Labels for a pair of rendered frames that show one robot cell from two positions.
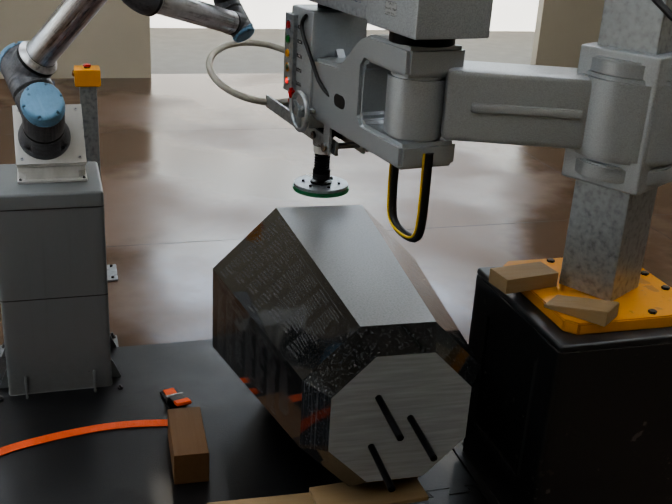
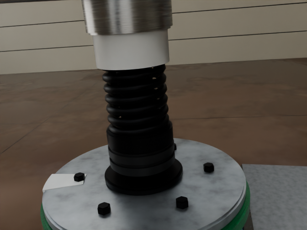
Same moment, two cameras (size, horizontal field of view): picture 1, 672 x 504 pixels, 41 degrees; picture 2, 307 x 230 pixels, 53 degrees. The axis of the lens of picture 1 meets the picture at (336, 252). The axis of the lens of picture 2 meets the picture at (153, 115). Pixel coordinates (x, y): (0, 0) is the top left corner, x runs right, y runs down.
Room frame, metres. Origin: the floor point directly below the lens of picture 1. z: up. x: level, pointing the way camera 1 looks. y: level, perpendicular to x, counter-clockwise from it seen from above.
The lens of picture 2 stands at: (3.21, 0.33, 1.05)
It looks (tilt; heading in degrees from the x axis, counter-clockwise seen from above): 18 degrees down; 297
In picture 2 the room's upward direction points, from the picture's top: 5 degrees counter-clockwise
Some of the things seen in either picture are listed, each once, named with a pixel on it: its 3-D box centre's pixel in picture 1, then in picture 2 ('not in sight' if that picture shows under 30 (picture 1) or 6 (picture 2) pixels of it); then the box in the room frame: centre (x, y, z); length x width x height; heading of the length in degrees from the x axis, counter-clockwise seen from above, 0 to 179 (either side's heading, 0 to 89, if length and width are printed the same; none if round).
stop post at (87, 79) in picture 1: (92, 175); not in sight; (4.30, 1.24, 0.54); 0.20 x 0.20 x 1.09; 17
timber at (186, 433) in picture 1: (187, 444); not in sight; (2.73, 0.49, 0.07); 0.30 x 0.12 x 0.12; 15
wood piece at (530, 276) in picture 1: (523, 277); not in sight; (2.71, -0.61, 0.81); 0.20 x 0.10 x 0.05; 115
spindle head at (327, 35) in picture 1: (335, 73); not in sight; (3.29, 0.04, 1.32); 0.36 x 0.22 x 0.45; 27
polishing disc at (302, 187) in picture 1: (320, 184); (145, 182); (3.36, 0.07, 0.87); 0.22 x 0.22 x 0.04
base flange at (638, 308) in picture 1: (597, 289); not in sight; (2.74, -0.87, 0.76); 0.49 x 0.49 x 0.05; 17
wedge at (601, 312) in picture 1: (581, 304); not in sight; (2.53, -0.76, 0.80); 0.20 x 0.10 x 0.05; 55
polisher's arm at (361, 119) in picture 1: (371, 97); not in sight; (3.00, -0.09, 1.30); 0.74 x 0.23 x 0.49; 27
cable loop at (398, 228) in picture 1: (407, 192); not in sight; (2.77, -0.22, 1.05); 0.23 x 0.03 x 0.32; 27
